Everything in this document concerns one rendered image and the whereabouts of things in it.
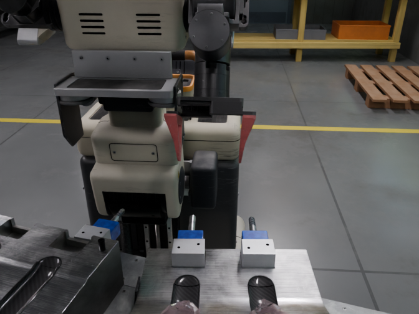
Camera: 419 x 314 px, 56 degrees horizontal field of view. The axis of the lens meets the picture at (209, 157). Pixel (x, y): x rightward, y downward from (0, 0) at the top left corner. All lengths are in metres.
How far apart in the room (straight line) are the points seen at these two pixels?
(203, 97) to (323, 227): 1.69
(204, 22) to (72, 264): 0.39
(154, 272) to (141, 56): 0.48
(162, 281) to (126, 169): 0.47
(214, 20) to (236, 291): 0.38
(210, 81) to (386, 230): 1.81
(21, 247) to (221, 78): 0.40
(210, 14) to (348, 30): 5.35
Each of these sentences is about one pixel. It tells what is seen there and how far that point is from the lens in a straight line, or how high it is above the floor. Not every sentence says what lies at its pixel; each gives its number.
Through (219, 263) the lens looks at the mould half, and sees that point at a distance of 0.64.
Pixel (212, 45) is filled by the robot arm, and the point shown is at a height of 1.18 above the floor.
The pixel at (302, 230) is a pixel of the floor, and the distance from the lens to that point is 2.17.
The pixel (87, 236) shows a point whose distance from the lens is 0.72.
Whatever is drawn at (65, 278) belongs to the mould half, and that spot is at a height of 0.89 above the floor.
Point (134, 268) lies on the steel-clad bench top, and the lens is 0.73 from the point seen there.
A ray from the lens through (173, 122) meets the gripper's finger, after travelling 0.61.
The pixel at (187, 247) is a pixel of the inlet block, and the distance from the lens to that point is 0.63.
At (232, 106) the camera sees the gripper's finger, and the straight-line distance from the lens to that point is 0.60.
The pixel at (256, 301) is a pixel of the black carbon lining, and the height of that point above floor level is 0.85.
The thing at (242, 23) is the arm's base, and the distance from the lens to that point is 0.91.
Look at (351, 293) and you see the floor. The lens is 1.89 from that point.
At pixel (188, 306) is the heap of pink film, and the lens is 0.52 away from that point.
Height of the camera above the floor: 1.28
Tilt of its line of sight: 27 degrees down
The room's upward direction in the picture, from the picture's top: straight up
